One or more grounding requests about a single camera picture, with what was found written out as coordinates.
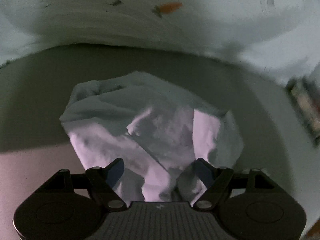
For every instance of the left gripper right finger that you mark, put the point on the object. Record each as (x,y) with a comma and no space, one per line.
(217,182)

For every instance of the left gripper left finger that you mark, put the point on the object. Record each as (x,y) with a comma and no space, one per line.
(100,182)

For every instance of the carrot print backdrop sheet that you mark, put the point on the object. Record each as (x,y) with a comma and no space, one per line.
(278,39)

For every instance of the light blue t-shirt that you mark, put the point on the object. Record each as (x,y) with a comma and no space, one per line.
(157,128)

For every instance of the stack of folded clothes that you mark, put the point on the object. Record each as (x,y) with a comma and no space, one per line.
(303,93)

